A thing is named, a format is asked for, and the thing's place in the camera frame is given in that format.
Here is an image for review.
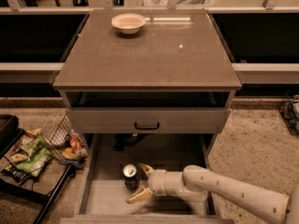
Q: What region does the white paper bowl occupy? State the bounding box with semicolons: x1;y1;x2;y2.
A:
111;13;146;35

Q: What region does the black drawer handle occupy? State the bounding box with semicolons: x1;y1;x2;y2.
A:
134;122;160;131

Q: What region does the open grey middle drawer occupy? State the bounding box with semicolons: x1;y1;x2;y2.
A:
60;134;234;224

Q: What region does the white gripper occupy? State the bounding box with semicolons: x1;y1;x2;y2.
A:
125;163;185;204

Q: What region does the green chip bag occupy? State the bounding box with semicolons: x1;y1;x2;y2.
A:
17;156;50;177

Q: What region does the black snack tray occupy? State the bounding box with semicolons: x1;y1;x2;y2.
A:
0;114;75;224

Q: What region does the closed grey top drawer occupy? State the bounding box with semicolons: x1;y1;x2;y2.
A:
66;107;231;133

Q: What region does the orange fruit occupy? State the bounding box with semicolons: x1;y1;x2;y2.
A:
64;147;73;153

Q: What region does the red snack can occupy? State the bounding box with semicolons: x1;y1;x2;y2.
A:
69;136;81;152

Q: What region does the dark blue snack bag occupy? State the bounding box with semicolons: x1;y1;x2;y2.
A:
1;166;30;185

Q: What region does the blue pepsi can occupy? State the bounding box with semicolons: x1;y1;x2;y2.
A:
122;163;139;189

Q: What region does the grey drawer cabinet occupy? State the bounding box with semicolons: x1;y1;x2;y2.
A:
51;9;243;154

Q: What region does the light green snack bag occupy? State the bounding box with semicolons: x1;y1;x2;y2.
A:
21;135;48;158

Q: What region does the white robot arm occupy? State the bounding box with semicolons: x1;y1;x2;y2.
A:
125;163;299;224

